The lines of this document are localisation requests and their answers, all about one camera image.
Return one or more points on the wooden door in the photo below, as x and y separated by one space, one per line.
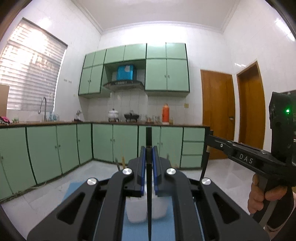
252 106
218 103

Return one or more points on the glass jars on counter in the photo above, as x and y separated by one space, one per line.
152 119

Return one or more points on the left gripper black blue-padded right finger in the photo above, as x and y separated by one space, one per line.
201 210

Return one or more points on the wooden door left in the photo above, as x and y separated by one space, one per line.
218 103

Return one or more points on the white plastic utensil holder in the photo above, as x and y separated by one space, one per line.
136 208

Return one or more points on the wooden door right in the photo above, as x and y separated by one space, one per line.
252 106

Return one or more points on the white cooking pot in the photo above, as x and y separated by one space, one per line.
113 115

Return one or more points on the black wok with lid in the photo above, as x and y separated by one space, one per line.
131 117

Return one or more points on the black chopstick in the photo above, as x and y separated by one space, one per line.
149 179
205 156

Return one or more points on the brown cardboard box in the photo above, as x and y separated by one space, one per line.
4 91

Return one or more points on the green kitchen cabinets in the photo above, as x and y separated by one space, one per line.
162 68
34 154

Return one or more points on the person's right hand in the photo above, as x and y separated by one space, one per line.
257 196

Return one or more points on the green upper kitchen cabinets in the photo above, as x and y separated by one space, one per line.
162 68

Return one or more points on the grey chopstick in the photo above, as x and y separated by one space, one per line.
117 164

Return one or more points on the orange thermos flask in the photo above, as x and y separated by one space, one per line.
166 114

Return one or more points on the window with white blinds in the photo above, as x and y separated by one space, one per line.
30 65

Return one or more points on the blue table cloth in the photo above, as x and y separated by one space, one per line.
135 225

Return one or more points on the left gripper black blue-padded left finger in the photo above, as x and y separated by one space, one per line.
96 210

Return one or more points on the black range hood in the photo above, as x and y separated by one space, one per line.
121 85

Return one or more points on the light wooden chopstick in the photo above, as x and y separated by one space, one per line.
123 162

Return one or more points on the blue box above hood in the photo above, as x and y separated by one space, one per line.
126 72

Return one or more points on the small kettle on counter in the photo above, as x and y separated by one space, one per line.
77 117

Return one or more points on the green lower kitchen cabinets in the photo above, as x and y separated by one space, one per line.
34 154

